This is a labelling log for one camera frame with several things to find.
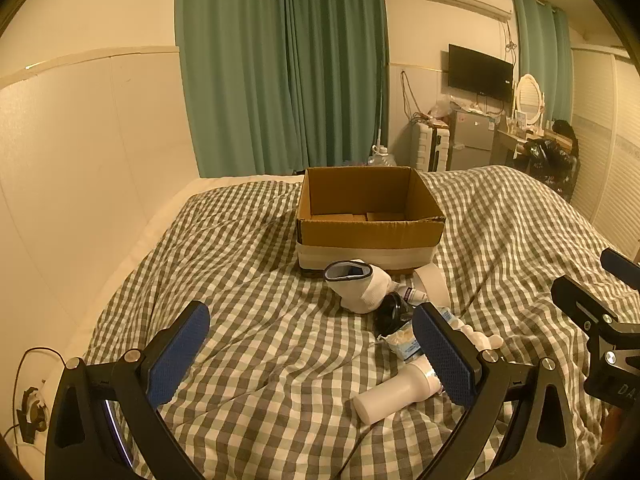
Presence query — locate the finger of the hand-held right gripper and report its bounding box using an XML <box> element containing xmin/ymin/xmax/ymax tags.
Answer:
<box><xmin>550</xmin><ymin>275</ymin><xmax>621</xmax><ymax>343</ymax></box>
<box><xmin>600</xmin><ymin>247</ymin><xmax>640</xmax><ymax>292</ymax></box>

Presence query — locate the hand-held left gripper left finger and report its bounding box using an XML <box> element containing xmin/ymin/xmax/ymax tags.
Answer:
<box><xmin>46</xmin><ymin>301</ymin><xmax>211</xmax><ymax>480</ymax></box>

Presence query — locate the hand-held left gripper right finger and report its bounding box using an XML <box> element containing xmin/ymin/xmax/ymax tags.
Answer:
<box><xmin>412</xmin><ymin>304</ymin><xmax>598</xmax><ymax>480</ymax></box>

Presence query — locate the strip of small white vials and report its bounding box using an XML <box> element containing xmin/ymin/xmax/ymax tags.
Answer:
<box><xmin>459</xmin><ymin>324</ymin><xmax>504</xmax><ymax>354</ymax></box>

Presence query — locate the white cylindrical bottle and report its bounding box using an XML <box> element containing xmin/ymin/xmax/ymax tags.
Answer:
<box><xmin>350</xmin><ymin>362</ymin><xmax>444</xmax><ymax>424</ymax></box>

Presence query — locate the black round container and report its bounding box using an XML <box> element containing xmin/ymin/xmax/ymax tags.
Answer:
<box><xmin>372</xmin><ymin>294</ymin><xmax>417</xmax><ymax>338</ymax></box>

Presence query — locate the small white tube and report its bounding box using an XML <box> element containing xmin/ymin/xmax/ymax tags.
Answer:
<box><xmin>400</xmin><ymin>287</ymin><xmax>432</xmax><ymax>307</ymax></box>

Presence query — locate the white tape roll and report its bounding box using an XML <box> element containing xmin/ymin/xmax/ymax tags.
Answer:
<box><xmin>412</xmin><ymin>265</ymin><xmax>451</xmax><ymax>307</ymax></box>

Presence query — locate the white sock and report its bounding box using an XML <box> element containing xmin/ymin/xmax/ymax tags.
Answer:
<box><xmin>324</xmin><ymin>258</ymin><xmax>401</xmax><ymax>315</ymax></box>

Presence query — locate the cardboard box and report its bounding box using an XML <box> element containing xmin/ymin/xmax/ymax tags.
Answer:
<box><xmin>295</xmin><ymin>166</ymin><xmax>447</xmax><ymax>277</ymax></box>

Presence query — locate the checkered blanket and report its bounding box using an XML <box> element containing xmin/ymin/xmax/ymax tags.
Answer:
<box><xmin>85</xmin><ymin>165</ymin><xmax>640</xmax><ymax>480</ymax></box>

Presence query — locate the white louvered wardrobe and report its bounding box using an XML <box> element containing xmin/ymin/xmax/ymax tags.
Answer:
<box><xmin>569</xmin><ymin>45</ymin><xmax>640</xmax><ymax>263</ymax></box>

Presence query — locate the black plastic bag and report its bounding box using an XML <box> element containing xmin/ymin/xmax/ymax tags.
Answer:
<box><xmin>522</xmin><ymin>137</ymin><xmax>579</xmax><ymax>196</ymax></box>

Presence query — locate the black cloth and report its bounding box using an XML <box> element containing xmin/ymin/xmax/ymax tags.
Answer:
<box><xmin>550</xmin><ymin>120</ymin><xmax>577</xmax><ymax>147</ymax></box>

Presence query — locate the wooden dressing table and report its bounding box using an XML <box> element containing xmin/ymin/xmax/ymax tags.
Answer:
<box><xmin>494</xmin><ymin>127</ymin><xmax>574</xmax><ymax>167</ymax></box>

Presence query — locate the white oval mirror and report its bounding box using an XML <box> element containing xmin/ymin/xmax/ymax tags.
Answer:
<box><xmin>512</xmin><ymin>74</ymin><xmax>547</xmax><ymax>130</ymax></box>

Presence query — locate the grey mini fridge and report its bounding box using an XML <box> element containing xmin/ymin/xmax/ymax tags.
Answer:
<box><xmin>446</xmin><ymin>110</ymin><xmax>502</xmax><ymax>171</ymax></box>

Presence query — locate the white suitcase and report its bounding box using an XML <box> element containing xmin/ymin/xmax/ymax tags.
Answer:
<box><xmin>411</xmin><ymin>122</ymin><xmax>451</xmax><ymax>174</ymax></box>

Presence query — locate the clear water jug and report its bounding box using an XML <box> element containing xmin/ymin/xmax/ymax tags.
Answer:
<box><xmin>367</xmin><ymin>144</ymin><xmax>399</xmax><ymax>167</ymax></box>

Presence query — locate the green curtain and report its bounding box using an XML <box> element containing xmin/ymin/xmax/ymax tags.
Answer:
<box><xmin>282</xmin><ymin>0</ymin><xmax>391</xmax><ymax>175</ymax></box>
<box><xmin>174</xmin><ymin>0</ymin><xmax>290</xmax><ymax>178</ymax></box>
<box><xmin>514</xmin><ymin>0</ymin><xmax>574</xmax><ymax>127</ymax></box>

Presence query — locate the black television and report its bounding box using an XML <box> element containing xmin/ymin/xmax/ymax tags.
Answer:
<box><xmin>447</xmin><ymin>44</ymin><xmax>515</xmax><ymax>103</ymax></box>

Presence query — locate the black wall plug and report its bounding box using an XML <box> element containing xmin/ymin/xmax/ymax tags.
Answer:
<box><xmin>15</xmin><ymin>385</ymin><xmax>49</xmax><ymax>444</ymax></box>

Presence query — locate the hanging wall cable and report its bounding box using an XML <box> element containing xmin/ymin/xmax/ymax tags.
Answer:
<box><xmin>400</xmin><ymin>70</ymin><xmax>427</xmax><ymax>122</ymax></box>

